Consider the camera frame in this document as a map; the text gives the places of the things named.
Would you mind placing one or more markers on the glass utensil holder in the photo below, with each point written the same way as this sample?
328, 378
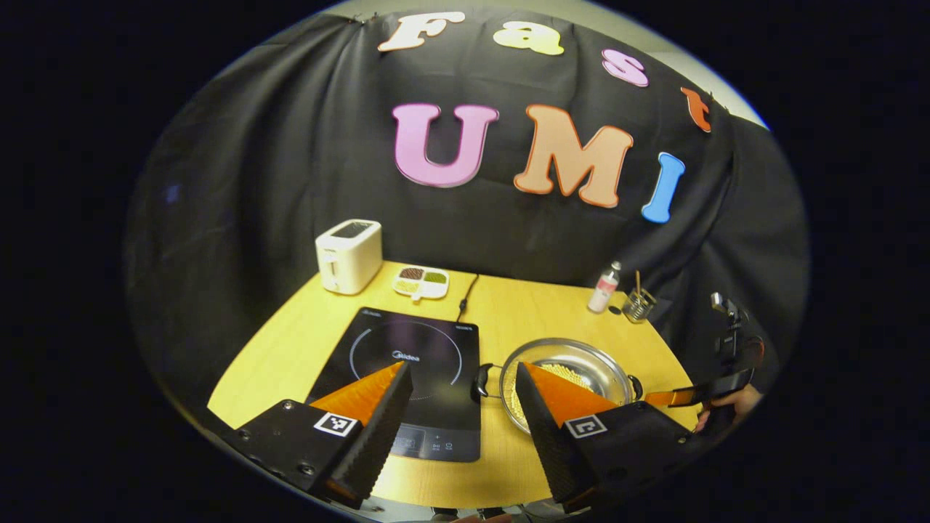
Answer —
639, 306

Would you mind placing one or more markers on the small clear bottle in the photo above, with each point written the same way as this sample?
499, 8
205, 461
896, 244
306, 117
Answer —
603, 294

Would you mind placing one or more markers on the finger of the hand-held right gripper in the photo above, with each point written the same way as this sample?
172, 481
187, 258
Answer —
683, 396

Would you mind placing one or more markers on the white toaster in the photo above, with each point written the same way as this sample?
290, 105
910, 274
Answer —
349, 254

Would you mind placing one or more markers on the black induction cooktop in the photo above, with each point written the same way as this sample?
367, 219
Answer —
407, 349

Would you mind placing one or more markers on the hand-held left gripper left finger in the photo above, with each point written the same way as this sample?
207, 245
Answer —
381, 436

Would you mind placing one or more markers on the black backdrop cloth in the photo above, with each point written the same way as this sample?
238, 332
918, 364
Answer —
290, 145

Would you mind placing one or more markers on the white divided dish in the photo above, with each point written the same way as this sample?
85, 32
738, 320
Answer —
421, 283

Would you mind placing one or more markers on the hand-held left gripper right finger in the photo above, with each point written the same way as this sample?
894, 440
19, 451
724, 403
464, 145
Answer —
552, 450

